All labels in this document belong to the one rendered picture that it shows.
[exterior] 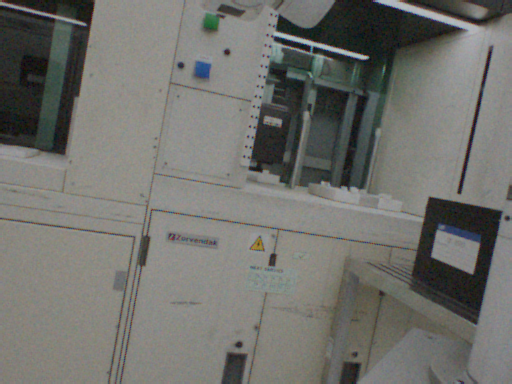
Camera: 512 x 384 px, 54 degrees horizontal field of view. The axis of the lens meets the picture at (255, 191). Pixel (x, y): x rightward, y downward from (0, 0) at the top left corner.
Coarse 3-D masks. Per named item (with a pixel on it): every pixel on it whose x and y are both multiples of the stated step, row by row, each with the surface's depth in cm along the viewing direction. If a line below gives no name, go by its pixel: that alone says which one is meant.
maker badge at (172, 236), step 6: (168, 234) 105; (174, 234) 106; (180, 234) 106; (186, 234) 107; (192, 234) 107; (168, 240) 106; (174, 240) 106; (180, 240) 106; (186, 240) 107; (192, 240) 107; (198, 240) 107; (204, 240) 108; (210, 240) 108; (216, 240) 108; (204, 246) 108; (210, 246) 108; (216, 246) 109
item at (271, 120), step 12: (264, 108) 161; (276, 108) 162; (288, 108) 173; (264, 120) 162; (276, 120) 163; (288, 120) 164; (264, 132) 162; (276, 132) 163; (288, 132) 164; (264, 144) 163; (276, 144) 164; (252, 156) 162; (264, 156) 163; (276, 156) 164; (252, 168) 177
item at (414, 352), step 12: (408, 336) 61; (420, 336) 62; (432, 336) 63; (396, 348) 56; (408, 348) 56; (420, 348) 57; (432, 348) 58; (444, 348) 59; (456, 348) 60; (468, 348) 61; (384, 360) 51; (396, 360) 52; (408, 360) 53; (420, 360) 53; (372, 372) 47; (384, 372) 48; (396, 372) 48; (408, 372) 49; (420, 372) 50
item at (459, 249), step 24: (432, 216) 101; (456, 216) 93; (480, 216) 86; (432, 240) 100; (456, 240) 92; (480, 240) 85; (432, 264) 98; (456, 264) 91; (480, 264) 84; (456, 288) 89; (480, 288) 83
